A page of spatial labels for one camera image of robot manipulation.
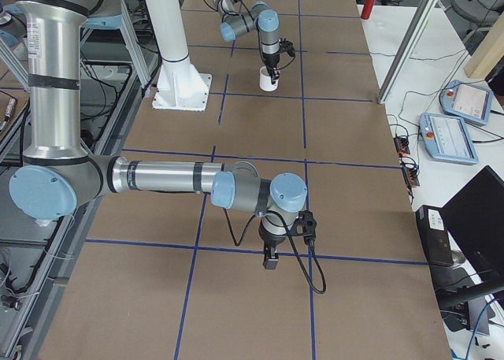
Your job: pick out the black computer monitor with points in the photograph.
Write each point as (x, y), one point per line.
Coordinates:
(474, 218)

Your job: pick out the far orange black adapter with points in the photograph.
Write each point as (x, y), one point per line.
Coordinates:
(402, 145)

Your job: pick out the aluminium frame post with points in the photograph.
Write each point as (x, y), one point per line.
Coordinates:
(408, 43)

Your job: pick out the teach pendant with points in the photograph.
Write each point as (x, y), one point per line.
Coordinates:
(446, 138)
(468, 101)

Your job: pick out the black desktop box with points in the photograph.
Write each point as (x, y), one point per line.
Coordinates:
(434, 237)

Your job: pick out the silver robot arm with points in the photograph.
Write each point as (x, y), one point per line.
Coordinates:
(277, 202)
(260, 18)

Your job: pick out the far teach pendant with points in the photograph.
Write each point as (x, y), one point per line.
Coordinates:
(468, 101)

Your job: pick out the brown paper table cover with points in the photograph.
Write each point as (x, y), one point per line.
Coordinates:
(159, 277)

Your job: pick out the near orange black adapter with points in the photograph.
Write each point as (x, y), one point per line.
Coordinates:
(410, 174)

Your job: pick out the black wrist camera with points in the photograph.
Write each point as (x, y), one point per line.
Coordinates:
(287, 46)
(305, 226)

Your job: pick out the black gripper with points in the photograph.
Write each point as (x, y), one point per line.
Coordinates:
(272, 242)
(272, 62)

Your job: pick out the near teach pendant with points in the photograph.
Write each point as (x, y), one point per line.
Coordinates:
(446, 138)

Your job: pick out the white smiley mug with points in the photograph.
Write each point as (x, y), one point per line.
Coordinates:
(266, 83)

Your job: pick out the orange black adapter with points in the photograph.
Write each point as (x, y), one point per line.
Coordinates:
(410, 174)
(402, 145)

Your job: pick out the aluminium side frame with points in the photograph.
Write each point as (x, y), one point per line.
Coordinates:
(130, 33)

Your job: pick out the white camera pedestal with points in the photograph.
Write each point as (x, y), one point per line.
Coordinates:
(180, 86)

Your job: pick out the red bottle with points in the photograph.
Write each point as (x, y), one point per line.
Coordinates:
(367, 9)

